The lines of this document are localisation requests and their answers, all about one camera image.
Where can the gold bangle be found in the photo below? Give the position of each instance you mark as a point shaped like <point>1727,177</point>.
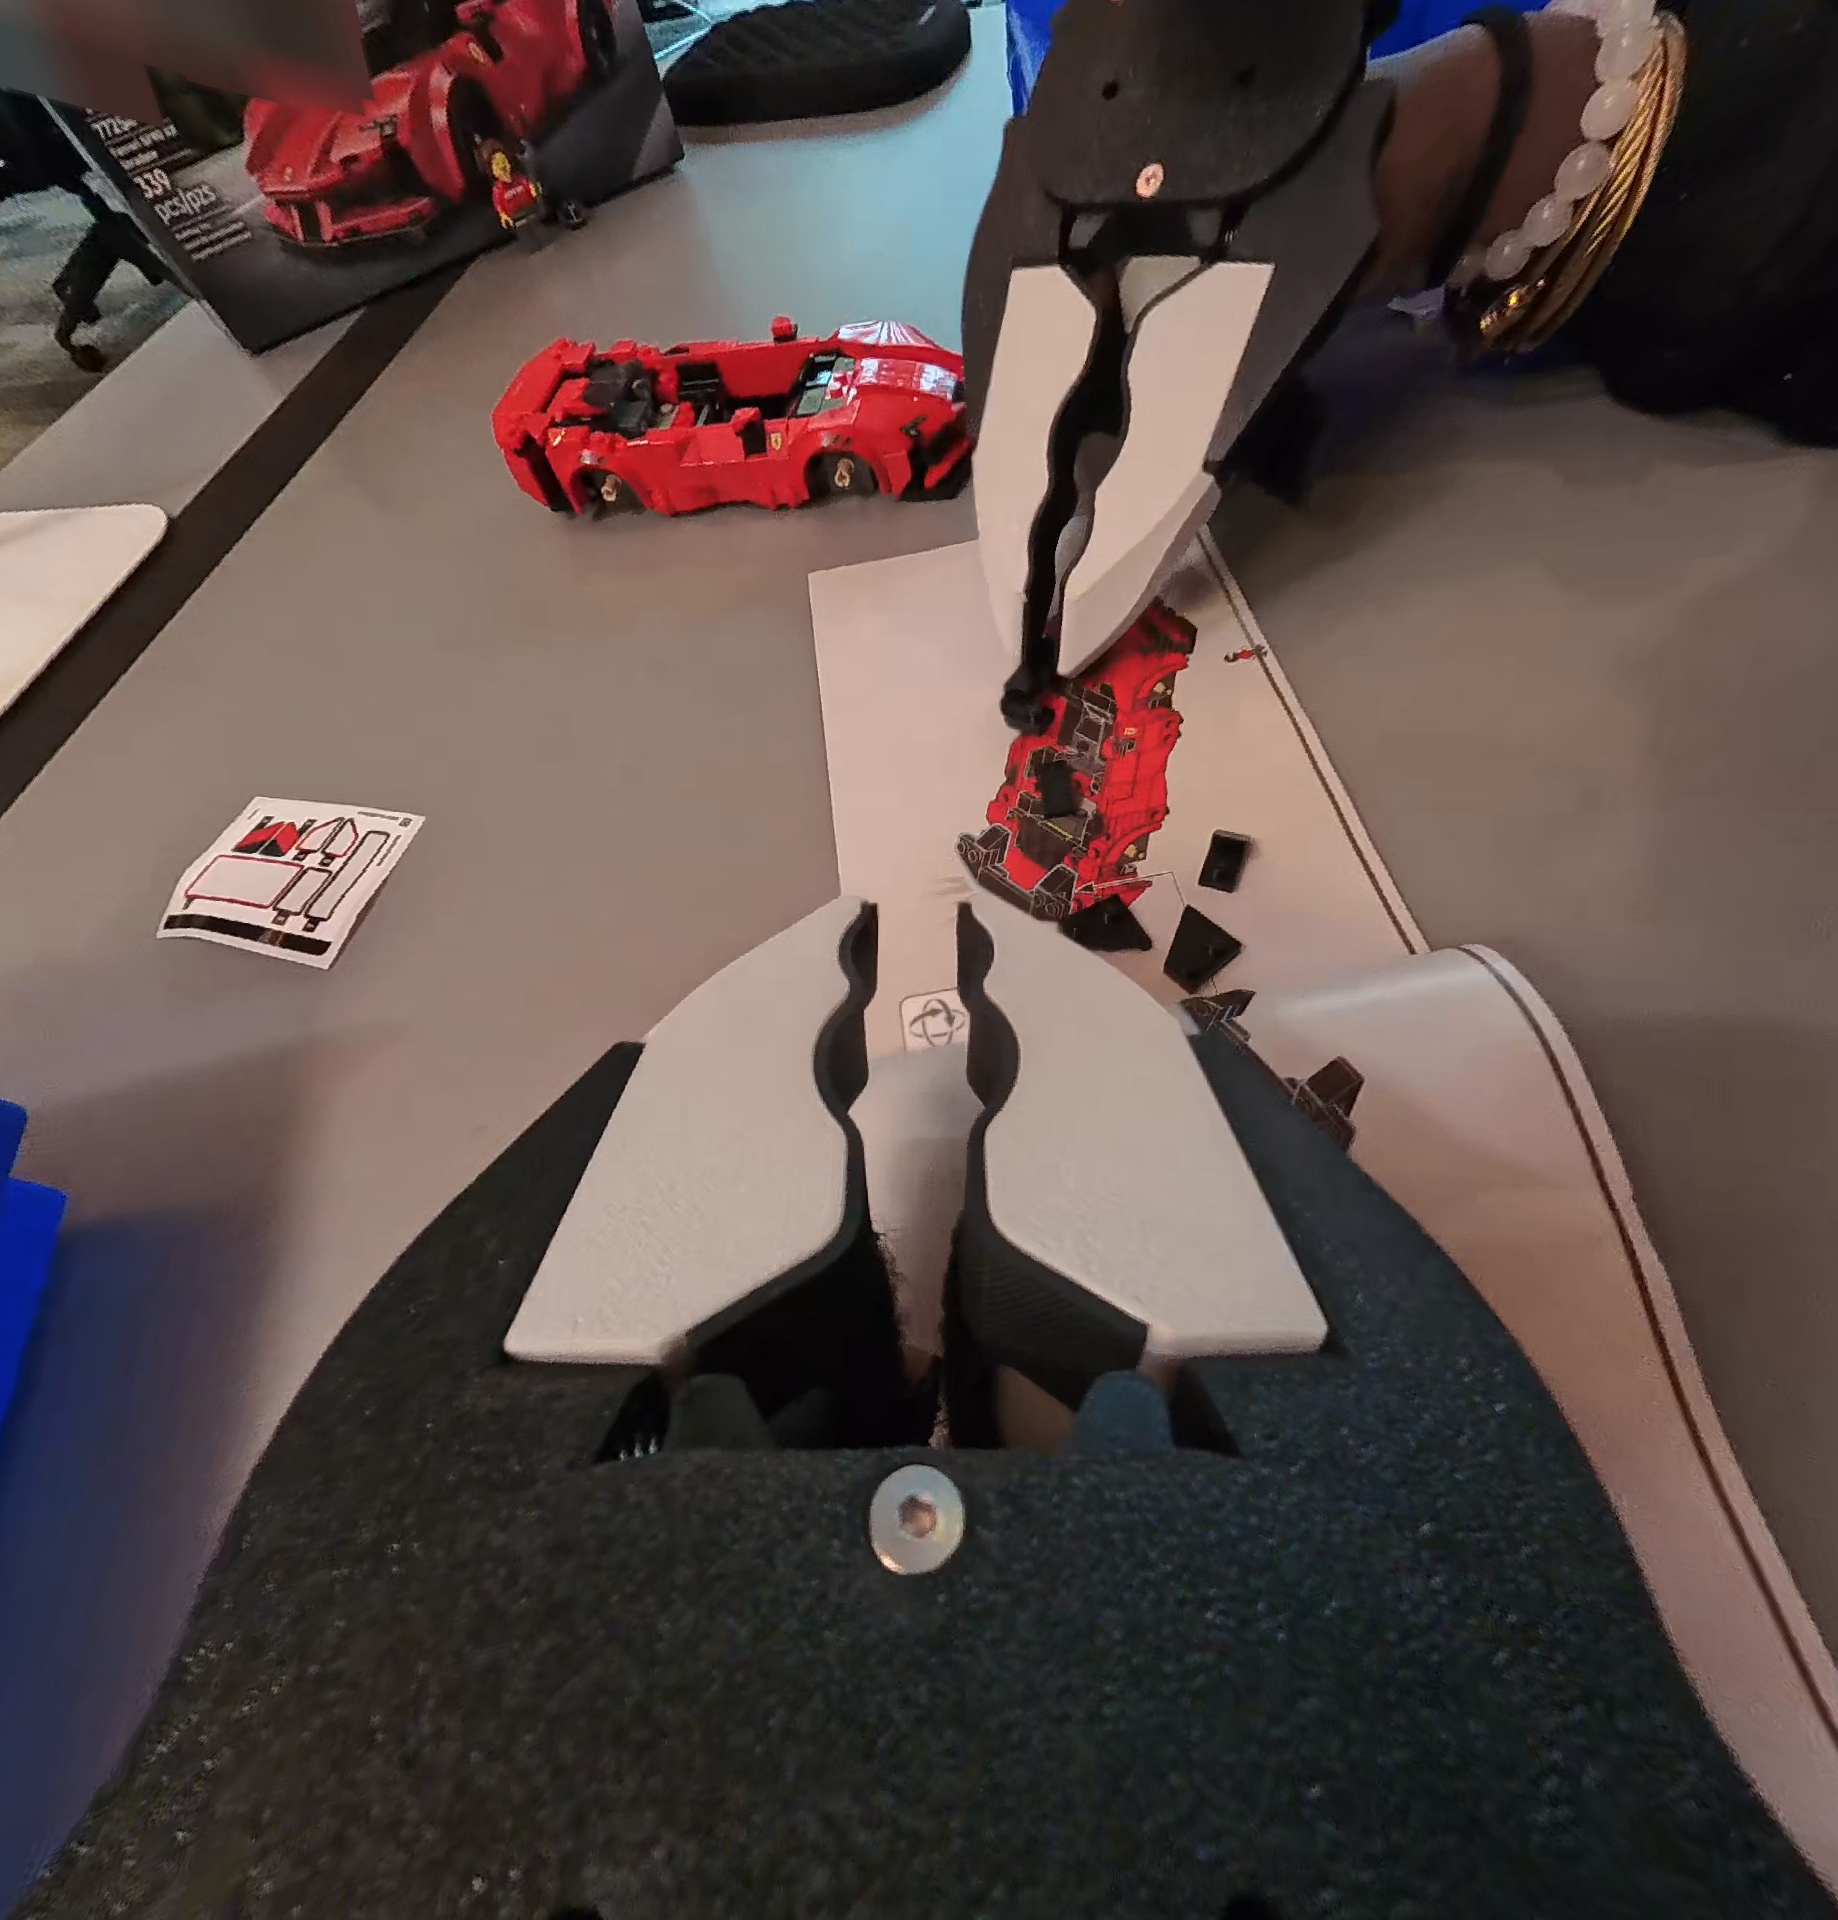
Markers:
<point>1610,225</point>

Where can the lego instruction booklet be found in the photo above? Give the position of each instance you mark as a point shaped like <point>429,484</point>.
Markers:
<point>920,677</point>

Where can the lego set box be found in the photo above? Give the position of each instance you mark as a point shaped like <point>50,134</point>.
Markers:
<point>590,92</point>

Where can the lego sticker sheet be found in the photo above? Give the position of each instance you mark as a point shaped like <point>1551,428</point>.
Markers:
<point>290,887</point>

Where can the person's right hand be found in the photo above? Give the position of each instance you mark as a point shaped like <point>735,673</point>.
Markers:
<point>1436,167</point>

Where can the black mesh pad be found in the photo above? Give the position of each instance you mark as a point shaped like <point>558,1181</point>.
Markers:
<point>815,60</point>

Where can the red lego car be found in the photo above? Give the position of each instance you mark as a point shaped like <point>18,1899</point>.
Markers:
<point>710,435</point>

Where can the white stand base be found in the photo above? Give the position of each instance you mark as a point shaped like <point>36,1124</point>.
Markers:
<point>36,602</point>

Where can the office chair base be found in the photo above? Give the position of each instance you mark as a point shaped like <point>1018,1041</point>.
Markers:
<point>36,150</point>

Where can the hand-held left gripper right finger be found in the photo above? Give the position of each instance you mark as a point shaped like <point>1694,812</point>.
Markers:
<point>1144,1185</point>

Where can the black lego arch piece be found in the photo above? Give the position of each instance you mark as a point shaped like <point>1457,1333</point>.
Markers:
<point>1025,698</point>

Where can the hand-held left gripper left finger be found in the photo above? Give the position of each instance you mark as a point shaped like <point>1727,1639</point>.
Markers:
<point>710,1172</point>

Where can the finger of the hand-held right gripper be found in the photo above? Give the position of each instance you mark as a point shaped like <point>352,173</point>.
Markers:
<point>1032,405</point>
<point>1189,390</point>

